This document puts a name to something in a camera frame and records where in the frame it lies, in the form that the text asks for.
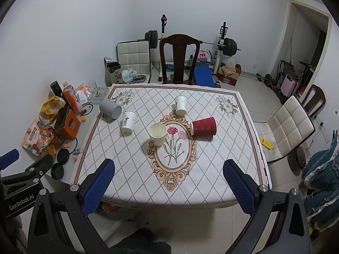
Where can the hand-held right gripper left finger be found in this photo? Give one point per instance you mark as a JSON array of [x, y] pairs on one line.
[[99, 187]]

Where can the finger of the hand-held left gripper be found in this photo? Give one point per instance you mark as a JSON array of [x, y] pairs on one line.
[[9, 156], [39, 166]]

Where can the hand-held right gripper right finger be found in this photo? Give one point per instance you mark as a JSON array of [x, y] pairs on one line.
[[239, 187]]

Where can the red ribbed paper cup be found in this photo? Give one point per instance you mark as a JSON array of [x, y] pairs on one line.
[[204, 127]]

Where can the white paper cup black print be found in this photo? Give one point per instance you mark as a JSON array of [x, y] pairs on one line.
[[128, 123]]

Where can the plain white paper cup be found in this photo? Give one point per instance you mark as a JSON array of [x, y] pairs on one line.
[[158, 137]]

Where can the grey ribbed cup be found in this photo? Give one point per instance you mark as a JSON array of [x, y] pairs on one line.
[[110, 108]]

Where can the white paper cup small print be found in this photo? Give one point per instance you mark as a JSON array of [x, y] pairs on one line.
[[181, 105]]

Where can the black round lid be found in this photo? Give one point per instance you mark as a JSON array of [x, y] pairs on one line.
[[57, 171], [63, 155]]

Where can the colourful snack packet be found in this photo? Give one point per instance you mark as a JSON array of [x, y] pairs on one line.
[[37, 140]]

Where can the floral diamond pattern tablecloth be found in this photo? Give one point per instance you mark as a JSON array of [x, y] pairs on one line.
[[217, 161]]

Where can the yellow floor item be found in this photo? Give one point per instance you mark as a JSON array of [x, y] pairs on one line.
[[266, 143]]

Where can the orange box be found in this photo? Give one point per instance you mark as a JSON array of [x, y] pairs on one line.
[[70, 124]]

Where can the yellow plastic bag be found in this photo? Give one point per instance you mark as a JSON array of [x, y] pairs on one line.
[[51, 105]]

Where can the dark fuzzy cloth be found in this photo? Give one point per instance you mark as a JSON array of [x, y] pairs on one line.
[[143, 243]]

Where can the orange drink bottle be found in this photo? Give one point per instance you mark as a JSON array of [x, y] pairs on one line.
[[72, 98]]

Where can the white padded chair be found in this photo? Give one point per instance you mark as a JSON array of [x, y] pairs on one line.
[[286, 127], [133, 55]]

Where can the black cylinder bottle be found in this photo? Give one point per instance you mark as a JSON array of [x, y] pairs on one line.
[[57, 88]]

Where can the blue clothes pile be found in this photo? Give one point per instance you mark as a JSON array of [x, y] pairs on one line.
[[323, 169]]

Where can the clear glass dish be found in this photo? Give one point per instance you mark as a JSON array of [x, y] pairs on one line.
[[98, 94]]

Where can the cardboard box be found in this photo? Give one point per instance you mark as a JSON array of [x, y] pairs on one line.
[[227, 79]]

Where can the black dumbbell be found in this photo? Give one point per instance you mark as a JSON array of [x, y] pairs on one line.
[[268, 80]]

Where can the silver box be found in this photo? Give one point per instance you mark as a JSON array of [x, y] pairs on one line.
[[112, 76]]

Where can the pink suitcase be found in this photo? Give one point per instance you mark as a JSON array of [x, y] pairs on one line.
[[290, 86]]

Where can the green white plastic bag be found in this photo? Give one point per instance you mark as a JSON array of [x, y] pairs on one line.
[[129, 75]]

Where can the metal bowl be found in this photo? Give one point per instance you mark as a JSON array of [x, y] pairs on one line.
[[139, 78]]

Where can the blue bench pad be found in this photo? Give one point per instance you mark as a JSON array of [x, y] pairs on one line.
[[202, 76]]

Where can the clear plastic bag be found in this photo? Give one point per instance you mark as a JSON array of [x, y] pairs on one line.
[[229, 62]]

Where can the folded grey cart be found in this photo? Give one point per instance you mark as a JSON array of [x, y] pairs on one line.
[[287, 68]]

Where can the black scooter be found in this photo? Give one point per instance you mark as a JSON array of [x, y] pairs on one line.
[[304, 75]]

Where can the red white plastic bag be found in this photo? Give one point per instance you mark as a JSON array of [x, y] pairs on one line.
[[204, 57]]

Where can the black barbell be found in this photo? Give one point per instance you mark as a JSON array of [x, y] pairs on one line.
[[229, 46]]

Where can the dark wooden chair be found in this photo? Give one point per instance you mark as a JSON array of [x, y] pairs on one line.
[[179, 58]]

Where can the white weight rack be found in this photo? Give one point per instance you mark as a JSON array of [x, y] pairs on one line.
[[223, 30]]

